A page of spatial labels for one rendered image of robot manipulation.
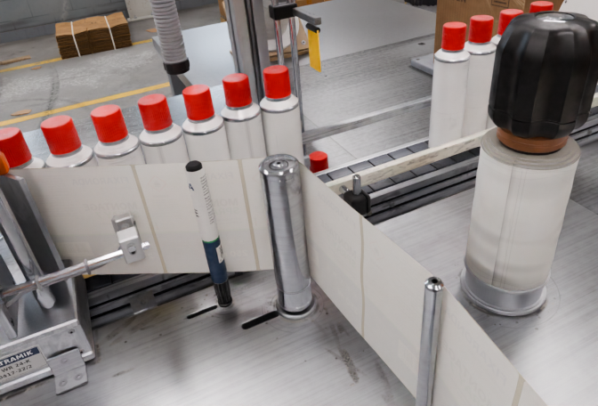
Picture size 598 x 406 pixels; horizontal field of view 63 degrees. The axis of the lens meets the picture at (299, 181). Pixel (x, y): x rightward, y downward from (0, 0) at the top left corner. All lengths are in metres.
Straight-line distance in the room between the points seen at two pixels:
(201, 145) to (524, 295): 0.40
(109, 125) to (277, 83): 0.20
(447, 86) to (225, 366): 0.50
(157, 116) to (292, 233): 0.22
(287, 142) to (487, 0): 0.65
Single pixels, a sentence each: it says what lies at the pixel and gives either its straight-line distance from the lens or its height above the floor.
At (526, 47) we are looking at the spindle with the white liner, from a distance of 0.43.
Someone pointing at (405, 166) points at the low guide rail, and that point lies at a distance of 0.75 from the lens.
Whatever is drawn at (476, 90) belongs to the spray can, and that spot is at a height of 0.98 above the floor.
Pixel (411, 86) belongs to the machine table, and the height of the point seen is 0.83.
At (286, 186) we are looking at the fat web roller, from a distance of 0.45.
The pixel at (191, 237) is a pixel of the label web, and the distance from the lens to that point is 0.54.
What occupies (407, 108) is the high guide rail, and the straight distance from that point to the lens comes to 0.81.
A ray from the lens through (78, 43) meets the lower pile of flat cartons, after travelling 5.00.
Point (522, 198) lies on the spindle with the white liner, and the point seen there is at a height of 1.03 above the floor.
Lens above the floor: 1.30
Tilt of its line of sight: 33 degrees down
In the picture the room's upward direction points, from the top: 6 degrees counter-clockwise
